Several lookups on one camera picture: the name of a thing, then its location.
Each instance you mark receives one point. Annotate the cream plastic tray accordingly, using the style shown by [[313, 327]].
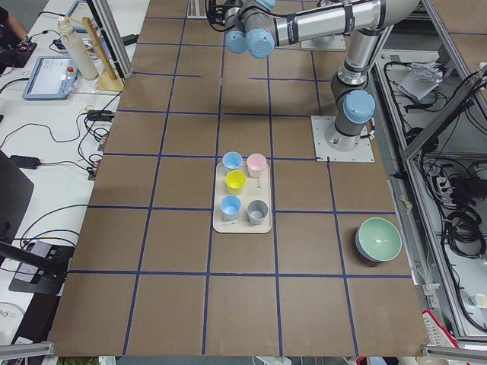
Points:
[[255, 188]]

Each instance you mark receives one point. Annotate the yellow cup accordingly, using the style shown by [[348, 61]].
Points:
[[235, 182]]

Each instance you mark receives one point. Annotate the green ceramic bowl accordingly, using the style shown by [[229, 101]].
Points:
[[378, 240]]

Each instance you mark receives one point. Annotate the grey cup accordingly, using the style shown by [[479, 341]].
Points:
[[257, 211]]

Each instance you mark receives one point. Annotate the wooden mug tree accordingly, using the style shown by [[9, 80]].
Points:
[[108, 79]]

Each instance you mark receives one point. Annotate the black power adapter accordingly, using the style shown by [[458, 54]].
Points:
[[25, 162]]

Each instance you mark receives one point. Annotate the blue teach pendant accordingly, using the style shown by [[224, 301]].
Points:
[[52, 78]]

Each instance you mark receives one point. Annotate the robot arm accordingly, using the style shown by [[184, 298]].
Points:
[[250, 26]]

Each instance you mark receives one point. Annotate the white thermos bottle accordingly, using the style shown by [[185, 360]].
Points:
[[75, 47]]

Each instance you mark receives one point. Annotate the white dish rack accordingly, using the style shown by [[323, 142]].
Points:
[[196, 9]]

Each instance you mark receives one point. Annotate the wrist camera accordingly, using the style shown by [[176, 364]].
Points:
[[215, 15]]

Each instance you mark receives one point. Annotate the light blue cup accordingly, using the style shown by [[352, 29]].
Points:
[[232, 160], [230, 206]]

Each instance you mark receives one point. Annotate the pink cup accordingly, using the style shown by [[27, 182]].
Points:
[[256, 164]]

